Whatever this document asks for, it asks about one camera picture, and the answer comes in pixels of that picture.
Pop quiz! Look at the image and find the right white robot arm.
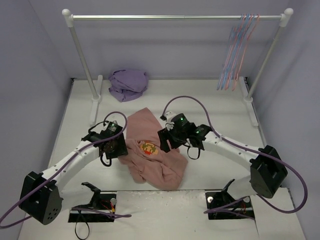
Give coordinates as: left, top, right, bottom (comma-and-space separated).
157, 111, 288, 206

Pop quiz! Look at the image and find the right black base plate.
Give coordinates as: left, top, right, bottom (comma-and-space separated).
205, 191, 255, 221

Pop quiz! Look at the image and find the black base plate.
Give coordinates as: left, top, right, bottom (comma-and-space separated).
205, 191, 255, 221
68, 191, 117, 223

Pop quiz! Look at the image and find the pink t shirt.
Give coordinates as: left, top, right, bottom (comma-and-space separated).
118, 107, 188, 190

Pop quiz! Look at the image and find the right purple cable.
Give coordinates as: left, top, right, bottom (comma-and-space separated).
162, 96, 308, 218

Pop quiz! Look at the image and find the pink and blue hangers bunch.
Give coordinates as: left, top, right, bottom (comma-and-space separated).
216, 13, 261, 91

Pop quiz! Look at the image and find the purple t shirt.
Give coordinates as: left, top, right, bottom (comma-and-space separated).
108, 69, 149, 103

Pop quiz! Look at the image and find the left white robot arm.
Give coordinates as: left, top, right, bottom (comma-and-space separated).
18, 121, 128, 225

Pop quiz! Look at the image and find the white metal clothes rack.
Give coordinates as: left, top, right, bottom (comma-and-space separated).
62, 8, 294, 127

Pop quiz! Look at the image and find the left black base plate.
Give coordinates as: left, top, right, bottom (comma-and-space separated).
68, 191, 117, 223

